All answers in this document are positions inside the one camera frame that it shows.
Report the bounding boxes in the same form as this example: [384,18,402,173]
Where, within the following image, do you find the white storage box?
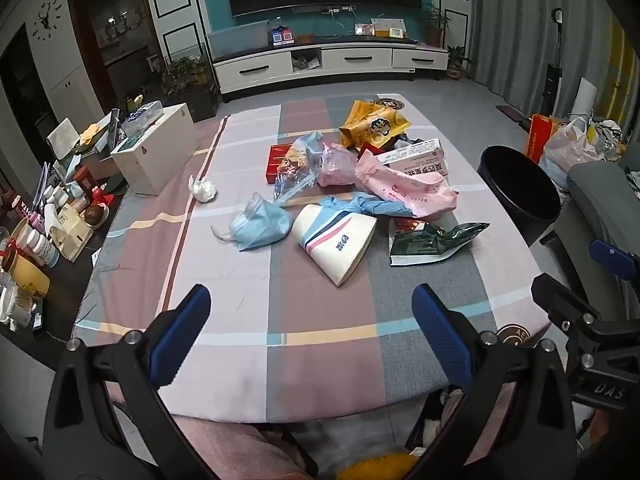
[110,102,197,196]

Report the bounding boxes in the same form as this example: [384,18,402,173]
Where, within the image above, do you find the glass fish tank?
[206,20,271,58]

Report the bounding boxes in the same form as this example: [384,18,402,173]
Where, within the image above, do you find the small potted plant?
[446,46,473,81]

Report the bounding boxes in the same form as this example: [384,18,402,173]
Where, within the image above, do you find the upright vacuum cleaner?
[542,7,565,118]

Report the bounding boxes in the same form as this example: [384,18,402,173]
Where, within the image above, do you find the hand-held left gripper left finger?
[42,284,213,480]

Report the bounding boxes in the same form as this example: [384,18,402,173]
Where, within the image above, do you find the blue wrapper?
[318,192,416,221]

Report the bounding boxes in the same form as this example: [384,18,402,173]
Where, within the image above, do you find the dark red floor mat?
[495,105,531,123]

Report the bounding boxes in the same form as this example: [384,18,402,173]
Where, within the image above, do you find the white striped paper cup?
[291,203,378,288]

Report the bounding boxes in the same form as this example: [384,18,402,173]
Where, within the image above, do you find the white plastic bag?
[539,117,601,191]

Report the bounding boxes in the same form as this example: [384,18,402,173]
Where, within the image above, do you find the yellow mug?
[10,255,51,298]

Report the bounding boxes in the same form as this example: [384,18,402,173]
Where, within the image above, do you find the grey curtain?
[470,0,618,121]

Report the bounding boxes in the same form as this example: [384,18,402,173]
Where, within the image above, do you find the black trash bin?
[477,145,563,246]

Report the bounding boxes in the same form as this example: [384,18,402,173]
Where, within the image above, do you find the plaid tablecloth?
[72,92,553,421]

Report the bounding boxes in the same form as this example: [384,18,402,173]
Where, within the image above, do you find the grey sofa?
[542,160,640,321]

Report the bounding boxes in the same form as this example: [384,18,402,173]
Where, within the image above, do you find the tall potted plant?
[422,4,451,48]

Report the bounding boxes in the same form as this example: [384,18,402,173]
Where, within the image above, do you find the dark wooden display cabinet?
[67,0,166,111]

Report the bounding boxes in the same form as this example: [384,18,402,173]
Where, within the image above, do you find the person's pink clothing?
[170,400,311,480]

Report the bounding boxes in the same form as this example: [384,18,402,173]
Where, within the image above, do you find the white desk calendar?
[372,17,406,39]

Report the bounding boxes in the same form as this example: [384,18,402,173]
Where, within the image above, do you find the white tissue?
[187,175,218,203]

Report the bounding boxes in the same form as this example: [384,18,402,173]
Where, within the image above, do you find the pink printed plastic bag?
[352,150,460,221]

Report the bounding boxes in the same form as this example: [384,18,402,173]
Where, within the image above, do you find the white television cabinet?
[212,40,449,95]

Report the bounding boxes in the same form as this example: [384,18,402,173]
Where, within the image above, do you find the white cylinder appliance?
[570,77,598,118]

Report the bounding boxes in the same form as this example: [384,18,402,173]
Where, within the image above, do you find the pile of clothes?
[587,119,626,158]

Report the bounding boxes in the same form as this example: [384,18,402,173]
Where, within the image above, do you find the white medicine box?
[377,138,450,178]

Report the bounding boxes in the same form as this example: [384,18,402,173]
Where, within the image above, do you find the black white packet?
[387,132,426,153]

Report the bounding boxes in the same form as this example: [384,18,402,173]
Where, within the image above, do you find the white pill bottle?
[25,230,61,267]

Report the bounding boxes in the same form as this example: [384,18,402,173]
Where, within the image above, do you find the clear plastic bag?
[272,131,326,206]

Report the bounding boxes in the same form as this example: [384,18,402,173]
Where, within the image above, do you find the blue face mask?
[210,192,293,252]

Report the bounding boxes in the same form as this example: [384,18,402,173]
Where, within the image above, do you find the yellow curtain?
[597,15,640,126]

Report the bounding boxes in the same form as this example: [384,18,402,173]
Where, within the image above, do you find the red cigarette box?
[265,143,293,183]

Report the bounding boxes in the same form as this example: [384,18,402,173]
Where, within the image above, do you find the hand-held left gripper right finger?
[405,283,578,480]

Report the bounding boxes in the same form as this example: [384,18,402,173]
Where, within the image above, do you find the black wall clock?
[31,2,60,41]

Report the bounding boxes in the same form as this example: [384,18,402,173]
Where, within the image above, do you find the clear plastic container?
[121,101,165,138]

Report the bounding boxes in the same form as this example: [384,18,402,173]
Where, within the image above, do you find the potted plants in dark planter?
[160,55,218,121]

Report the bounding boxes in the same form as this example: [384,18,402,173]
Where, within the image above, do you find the green foil packet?
[389,221,491,267]

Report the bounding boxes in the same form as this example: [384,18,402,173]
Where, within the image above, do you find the yellow snack bag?
[339,99,412,150]

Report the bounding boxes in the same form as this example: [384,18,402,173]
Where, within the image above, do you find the orange shopping bag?
[524,114,558,163]

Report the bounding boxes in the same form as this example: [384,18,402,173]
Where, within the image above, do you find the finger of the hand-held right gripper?
[531,274,602,332]
[589,239,640,280]

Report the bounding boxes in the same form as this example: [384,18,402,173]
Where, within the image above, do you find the beige tissue box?
[50,207,95,262]

